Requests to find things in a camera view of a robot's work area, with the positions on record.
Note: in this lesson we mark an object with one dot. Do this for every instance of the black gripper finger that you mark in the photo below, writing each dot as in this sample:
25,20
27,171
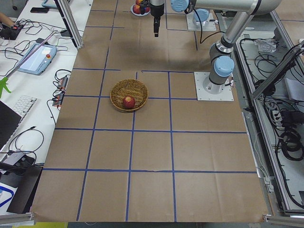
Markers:
156,26

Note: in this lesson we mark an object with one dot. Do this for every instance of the light blue plate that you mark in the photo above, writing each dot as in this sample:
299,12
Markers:
139,15

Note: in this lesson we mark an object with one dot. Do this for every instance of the woven wicker basket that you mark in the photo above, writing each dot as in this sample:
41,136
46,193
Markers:
129,87

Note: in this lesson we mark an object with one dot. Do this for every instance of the dark red apple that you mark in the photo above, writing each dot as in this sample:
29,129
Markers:
128,102

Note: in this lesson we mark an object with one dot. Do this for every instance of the black smartphone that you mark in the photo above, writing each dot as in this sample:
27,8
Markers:
39,10

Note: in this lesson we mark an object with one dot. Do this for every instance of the blue teach pendant tablet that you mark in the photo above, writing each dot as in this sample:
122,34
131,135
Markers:
39,61

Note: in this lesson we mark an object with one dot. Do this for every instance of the brown paper table cover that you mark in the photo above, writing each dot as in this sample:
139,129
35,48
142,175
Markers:
175,159

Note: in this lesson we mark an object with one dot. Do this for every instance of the white keyboard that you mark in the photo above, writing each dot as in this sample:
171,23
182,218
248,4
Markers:
23,105

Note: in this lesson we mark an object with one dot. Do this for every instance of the green hand pointer stick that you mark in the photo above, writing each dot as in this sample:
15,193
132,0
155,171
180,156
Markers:
3,82

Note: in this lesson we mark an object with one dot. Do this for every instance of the black laptop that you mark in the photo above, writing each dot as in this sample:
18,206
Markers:
9,122

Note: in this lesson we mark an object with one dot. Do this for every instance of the aluminium frame post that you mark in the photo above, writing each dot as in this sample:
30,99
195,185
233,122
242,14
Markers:
68,19

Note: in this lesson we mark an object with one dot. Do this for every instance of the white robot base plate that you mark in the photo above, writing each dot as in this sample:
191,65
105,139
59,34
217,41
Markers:
206,91

